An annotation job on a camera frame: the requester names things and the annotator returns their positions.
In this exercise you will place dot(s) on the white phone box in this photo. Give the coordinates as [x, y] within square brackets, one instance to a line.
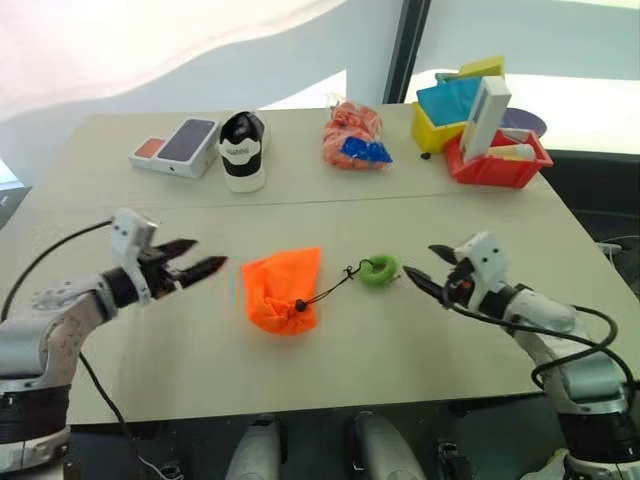
[185, 145]

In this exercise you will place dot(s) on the small white card box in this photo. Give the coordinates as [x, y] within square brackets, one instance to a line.
[519, 135]

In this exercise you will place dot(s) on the teal blue cloth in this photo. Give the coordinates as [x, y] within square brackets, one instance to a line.
[447, 100]

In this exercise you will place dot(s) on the black panel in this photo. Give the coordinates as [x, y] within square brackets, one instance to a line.
[11, 205]

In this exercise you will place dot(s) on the purple round disc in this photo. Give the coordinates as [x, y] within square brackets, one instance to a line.
[525, 121]

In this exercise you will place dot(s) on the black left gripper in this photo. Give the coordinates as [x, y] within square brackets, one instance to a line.
[160, 277]

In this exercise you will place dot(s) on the white power strip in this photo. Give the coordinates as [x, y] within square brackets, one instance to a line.
[610, 247]

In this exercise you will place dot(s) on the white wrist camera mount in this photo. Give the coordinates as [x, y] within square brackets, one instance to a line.
[487, 255]
[127, 235]

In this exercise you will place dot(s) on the cream tube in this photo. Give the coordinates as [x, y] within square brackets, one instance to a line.
[509, 151]

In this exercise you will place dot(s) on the grey rounded robot leg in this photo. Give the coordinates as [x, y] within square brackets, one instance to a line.
[385, 450]
[256, 450]

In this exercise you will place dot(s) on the red plastic bin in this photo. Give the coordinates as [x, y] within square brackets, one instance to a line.
[489, 171]

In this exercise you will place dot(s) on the yellow box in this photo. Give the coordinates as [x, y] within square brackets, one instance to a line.
[486, 66]

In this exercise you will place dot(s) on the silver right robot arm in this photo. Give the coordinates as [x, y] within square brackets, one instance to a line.
[545, 310]

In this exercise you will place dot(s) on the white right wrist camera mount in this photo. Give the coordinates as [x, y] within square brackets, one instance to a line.
[487, 255]

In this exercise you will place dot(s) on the black and white sneaker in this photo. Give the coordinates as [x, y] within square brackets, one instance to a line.
[242, 175]

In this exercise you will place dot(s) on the dark window pillar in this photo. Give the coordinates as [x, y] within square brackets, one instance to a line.
[405, 50]

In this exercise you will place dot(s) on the clear bag of orange snacks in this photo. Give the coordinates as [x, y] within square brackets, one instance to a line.
[347, 130]

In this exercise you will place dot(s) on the yellow plastic bin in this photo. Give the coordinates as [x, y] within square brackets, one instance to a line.
[429, 136]

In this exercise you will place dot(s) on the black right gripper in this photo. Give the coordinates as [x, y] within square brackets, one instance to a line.
[462, 290]

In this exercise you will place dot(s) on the tall white box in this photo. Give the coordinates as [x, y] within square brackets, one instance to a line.
[486, 115]

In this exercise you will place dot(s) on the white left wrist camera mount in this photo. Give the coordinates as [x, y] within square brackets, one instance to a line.
[127, 235]

